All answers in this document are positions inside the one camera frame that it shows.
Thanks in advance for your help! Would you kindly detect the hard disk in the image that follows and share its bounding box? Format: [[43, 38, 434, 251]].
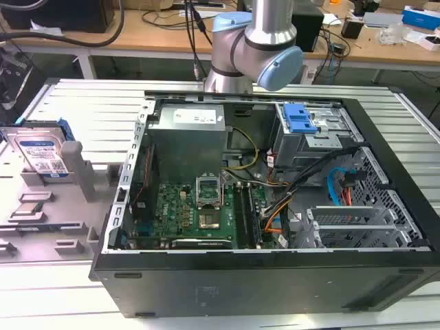
[[0, 118, 76, 182]]

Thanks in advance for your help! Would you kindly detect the blue disk bay latch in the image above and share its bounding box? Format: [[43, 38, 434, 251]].
[[282, 102, 318, 135]]

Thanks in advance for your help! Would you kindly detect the silver disk bay cage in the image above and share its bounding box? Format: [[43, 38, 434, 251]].
[[271, 102, 364, 173]]

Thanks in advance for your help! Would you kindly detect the large black box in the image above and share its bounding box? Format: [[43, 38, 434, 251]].
[[0, 0, 116, 34]]

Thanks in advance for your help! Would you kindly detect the silver CPU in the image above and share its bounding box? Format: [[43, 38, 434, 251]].
[[15, 202, 45, 217]]

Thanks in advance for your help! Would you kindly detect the grey parts rack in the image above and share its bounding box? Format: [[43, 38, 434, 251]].
[[0, 140, 124, 264]]

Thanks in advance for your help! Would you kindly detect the wooden desk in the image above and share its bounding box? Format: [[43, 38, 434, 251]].
[[0, 0, 440, 74]]

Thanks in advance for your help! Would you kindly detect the black case fan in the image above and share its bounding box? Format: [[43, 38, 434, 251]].
[[129, 178, 161, 224]]

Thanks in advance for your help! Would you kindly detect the grey power supply unit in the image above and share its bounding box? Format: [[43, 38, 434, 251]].
[[146, 104, 228, 177]]

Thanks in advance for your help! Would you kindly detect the green motherboard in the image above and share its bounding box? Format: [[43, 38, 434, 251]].
[[151, 181, 272, 250]]

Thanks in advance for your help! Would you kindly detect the metal socket cover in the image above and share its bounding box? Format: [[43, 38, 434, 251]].
[[195, 174, 223, 210]]

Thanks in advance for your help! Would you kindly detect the CPU socket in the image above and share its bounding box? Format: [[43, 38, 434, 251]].
[[197, 211, 221, 230]]

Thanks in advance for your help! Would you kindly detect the black graphics card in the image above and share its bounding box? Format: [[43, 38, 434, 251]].
[[132, 236, 234, 250]]

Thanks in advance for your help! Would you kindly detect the RAM stick in slot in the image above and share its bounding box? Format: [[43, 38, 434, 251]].
[[246, 187, 263, 249]]

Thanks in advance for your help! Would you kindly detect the black upright box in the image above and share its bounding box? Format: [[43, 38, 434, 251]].
[[291, 5, 326, 53]]

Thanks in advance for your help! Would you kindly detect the black open PC case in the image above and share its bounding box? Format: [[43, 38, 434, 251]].
[[88, 89, 440, 318]]

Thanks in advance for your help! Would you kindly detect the small black box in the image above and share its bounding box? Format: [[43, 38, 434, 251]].
[[341, 19, 364, 39]]

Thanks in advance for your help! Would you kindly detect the flat grey box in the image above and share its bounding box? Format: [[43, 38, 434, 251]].
[[362, 12, 405, 28]]

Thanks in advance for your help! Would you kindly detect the clear plastic bag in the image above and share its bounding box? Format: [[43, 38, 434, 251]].
[[377, 23, 413, 45]]

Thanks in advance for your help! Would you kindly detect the blue cardboard box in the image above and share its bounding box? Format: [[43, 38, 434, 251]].
[[401, 5, 440, 28]]

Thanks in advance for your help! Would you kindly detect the white box black inlay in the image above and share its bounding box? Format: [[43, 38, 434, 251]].
[[418, 32, 440, 53]]

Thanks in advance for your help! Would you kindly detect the thick black cable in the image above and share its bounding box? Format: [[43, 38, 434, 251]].
[[0, 0, 125, 48]]

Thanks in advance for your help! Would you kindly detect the thin black hanging cable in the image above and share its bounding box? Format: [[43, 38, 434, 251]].
[[184, 0, 215, 83]]

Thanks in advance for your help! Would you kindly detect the yellow wire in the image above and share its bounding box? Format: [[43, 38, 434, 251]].
[[222, 126, 261, 171]]

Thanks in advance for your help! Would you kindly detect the black wire bundle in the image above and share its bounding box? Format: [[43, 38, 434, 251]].
[[261, 146, 358, 221]]

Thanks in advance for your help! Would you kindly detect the blue wire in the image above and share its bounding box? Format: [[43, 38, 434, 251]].
[[326, 167, 358, 207]]

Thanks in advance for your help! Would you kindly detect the orange wire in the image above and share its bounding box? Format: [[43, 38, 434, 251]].
[[340, 184, 353, 207]]

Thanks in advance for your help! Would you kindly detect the silver expansion slot bracket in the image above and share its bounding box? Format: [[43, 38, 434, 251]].
[[307, 205, 397, 249]]

